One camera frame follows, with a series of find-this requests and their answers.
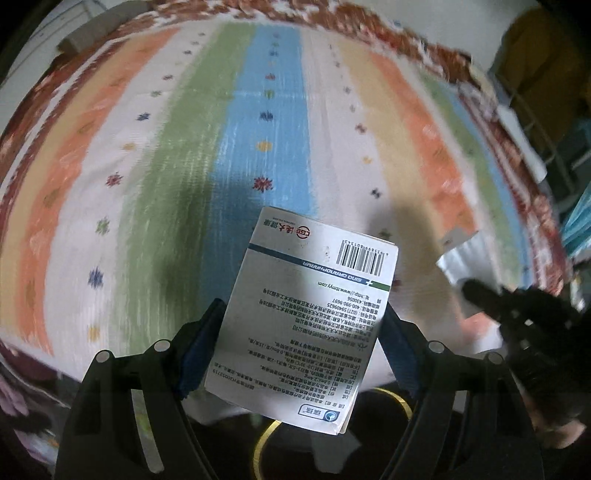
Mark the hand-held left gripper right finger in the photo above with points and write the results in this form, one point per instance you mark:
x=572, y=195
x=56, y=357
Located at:
x=398, y=353

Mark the black bin with gold rim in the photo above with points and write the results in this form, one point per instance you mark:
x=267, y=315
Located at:
x=374, y=429

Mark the white cloth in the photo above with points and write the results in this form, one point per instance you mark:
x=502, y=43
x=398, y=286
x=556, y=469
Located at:
x=517, y=134

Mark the grey flat object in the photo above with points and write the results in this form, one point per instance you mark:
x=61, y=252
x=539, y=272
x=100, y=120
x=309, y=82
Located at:
x=78, y=42

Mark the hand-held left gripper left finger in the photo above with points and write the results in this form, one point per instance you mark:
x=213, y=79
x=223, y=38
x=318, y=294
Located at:
x=207, y=344

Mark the metal storage rack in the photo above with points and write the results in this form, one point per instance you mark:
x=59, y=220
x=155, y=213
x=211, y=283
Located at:
x=545, y=60

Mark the striped colourful blanket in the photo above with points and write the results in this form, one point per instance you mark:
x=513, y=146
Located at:
x=277, y=115

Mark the white medicine box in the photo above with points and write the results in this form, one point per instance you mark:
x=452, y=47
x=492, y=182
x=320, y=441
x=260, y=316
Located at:
x=304, y=323

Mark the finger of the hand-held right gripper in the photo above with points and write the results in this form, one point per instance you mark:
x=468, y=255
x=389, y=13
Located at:
x=485, y=297

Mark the blue cloth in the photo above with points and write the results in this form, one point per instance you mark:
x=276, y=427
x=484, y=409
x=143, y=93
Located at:
x=577, y=217

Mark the white printed paper leaflet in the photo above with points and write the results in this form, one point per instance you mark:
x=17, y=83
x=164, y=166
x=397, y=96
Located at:
x=457, y=261

